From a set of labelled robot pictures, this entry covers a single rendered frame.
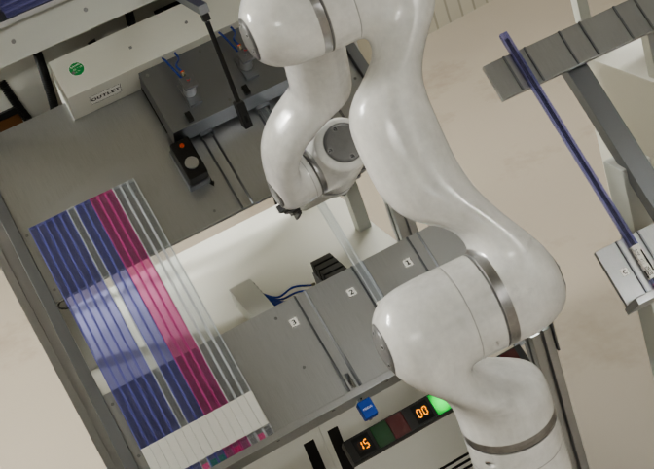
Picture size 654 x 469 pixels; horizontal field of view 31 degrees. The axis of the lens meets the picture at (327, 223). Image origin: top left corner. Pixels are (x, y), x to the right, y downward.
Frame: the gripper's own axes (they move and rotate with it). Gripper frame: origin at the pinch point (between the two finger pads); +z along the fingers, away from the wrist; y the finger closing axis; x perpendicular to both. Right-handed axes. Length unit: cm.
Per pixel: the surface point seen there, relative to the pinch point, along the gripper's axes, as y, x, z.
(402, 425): 7.2, 40.4, -5.3
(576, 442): -24, 59, 15
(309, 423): 20.2, 33.0, -5.6
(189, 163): 16.9, -14.9, -1.5
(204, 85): 7.9, -26.6, -0.5
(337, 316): 7.4, 19.7, -2.6
